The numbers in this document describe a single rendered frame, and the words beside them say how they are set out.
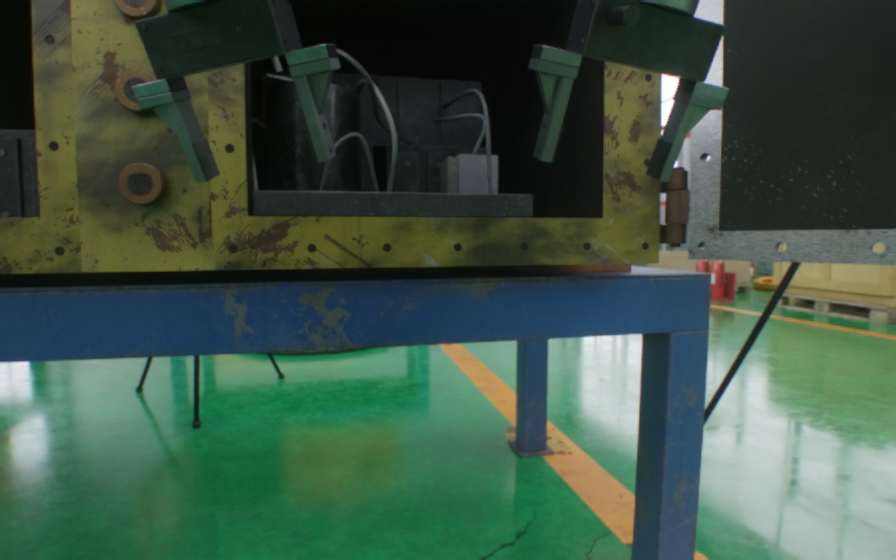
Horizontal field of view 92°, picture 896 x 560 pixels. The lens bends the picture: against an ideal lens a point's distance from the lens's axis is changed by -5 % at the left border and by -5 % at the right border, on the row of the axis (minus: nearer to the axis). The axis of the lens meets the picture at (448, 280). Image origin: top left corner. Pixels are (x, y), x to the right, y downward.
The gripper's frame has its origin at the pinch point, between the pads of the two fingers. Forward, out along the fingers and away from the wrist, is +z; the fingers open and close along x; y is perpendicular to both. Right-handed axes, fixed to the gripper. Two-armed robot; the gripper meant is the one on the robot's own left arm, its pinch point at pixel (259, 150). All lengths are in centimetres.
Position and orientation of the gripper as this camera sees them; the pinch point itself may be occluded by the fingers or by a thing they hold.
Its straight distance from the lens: 51.7
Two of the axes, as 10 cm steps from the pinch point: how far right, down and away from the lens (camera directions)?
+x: -9.8, 1.1, 1.4
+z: 1.6, 8.7, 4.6
